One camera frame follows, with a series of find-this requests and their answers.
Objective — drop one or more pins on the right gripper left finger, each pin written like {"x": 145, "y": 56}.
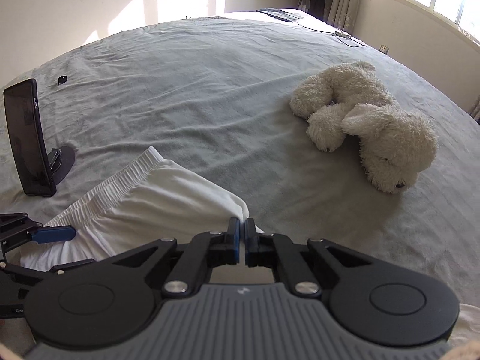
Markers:
{"x": 194, "y": 262}

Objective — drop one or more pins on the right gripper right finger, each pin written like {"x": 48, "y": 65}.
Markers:
{"x": 283, "y": 257}

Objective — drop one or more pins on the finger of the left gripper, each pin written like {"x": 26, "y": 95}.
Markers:
{"x": 63, "y": 268}
{"x": 45, "y": 235}

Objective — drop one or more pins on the white cotton pants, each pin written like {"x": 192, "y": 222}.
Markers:
{"x": 151, "y": 198}

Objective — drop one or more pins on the black smartphone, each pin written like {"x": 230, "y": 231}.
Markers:
{"x": 26, "y": 139}

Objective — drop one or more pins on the small black object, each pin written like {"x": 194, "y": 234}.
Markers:
{"x": 62, "y": 80}

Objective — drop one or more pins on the grey bed sheet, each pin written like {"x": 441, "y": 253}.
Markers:
{"x": 398, "y": 272}

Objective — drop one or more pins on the white plush dog toy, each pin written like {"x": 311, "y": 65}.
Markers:
{"x": 348, "y": 99}

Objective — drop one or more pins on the dark flat item on bed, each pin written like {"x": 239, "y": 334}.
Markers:
{"x": 280, "y": 14}

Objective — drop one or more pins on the grey patterned curtain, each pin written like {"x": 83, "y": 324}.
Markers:
{"x": 347, "y": 0}

